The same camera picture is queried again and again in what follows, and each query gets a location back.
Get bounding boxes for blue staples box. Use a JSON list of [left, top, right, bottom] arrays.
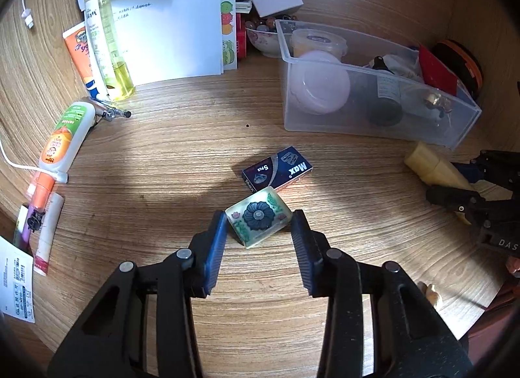
[[241, 146, 313, 194]]

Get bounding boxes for cream yellow lotion bottle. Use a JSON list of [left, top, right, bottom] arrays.
[[404, 141, 476, 225]]

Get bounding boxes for black orange round case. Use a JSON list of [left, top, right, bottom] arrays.
[[433, 39, 484, 98]]

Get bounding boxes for small tan lumpy object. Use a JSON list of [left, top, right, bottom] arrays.
[[420, 281, 443, 309]]

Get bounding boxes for purple pen black clip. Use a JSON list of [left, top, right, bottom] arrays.
[[14, 203, 45, 252]]

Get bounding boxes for orange red cloth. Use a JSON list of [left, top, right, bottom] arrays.
[[467, 280, 520, 362]]

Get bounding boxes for small white box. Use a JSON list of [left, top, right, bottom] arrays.
[[252, 0, 303, 18]]

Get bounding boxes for clear resin flower block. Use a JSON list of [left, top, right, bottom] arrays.
[[225, 185, 292, 249]]

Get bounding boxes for red card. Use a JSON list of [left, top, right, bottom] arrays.
[[418, 45, 460, 96]]

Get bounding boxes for orange sunscreen tube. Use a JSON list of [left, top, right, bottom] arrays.
[[62, 22, 110, 102]]

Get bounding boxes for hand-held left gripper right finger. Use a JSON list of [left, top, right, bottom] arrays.
[[289, 209, 474, 378]]

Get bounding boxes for orange highlighter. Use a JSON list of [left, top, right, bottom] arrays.
[[26, 170, 55, 216]]

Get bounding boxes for white tube pink end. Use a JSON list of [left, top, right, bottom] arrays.
[[33, 192, 66, 277]]

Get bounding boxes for red box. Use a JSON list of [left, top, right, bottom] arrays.
[[236, 12, 248, 59]]

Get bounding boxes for white printed label paper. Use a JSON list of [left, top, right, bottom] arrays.
[[0, 236, 36, 324]]

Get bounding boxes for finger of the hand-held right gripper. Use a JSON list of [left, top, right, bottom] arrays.
[[451, 149, 520, 191], [426, 184, 489, 225]]

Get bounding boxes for clear plastic storage box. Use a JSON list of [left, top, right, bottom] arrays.
[[275, 19, 483, 150]]

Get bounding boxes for floral bowl of beads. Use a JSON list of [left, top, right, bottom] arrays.
[[245, 14, 299, 58]]

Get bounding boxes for white round jar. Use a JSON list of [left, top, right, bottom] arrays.
[[290, 50, 351, 115]]

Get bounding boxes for yellow green spray bottle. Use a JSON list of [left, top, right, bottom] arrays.
[[84, 0, 136, 101]]

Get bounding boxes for dark green bottle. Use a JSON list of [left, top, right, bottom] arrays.
[[368, 56, 404, 127]]

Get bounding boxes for small gold trinket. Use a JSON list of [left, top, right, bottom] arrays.
[[422, 91, 453, 118]]

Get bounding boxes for wooden desk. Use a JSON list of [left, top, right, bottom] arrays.
[[0, 0, 520, 378]]

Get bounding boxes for white bottle green orange label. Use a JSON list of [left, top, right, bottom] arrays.
[[38, 101, 97, 183]]

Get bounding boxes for white paper sheets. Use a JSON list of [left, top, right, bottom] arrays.
[[103, 0, 224, 86]]

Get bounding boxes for white drawstring pouch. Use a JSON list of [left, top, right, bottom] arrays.
[[363, 53, 425, 86]]

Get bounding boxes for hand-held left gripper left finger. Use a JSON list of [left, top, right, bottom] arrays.
[[46, 210, 228, 378]]

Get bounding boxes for silver black pen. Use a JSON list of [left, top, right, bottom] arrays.
[[81, 95, 133, 122]]

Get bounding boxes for clear yellow lidded jar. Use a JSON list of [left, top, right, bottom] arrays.
[[290, 28, 348, 59]]

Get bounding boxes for white charging cable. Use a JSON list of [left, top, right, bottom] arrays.
[[18, 0, 35, 31]]

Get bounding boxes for fruit sticker sheet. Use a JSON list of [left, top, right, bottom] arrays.
[[219, 0, 238, 72]]

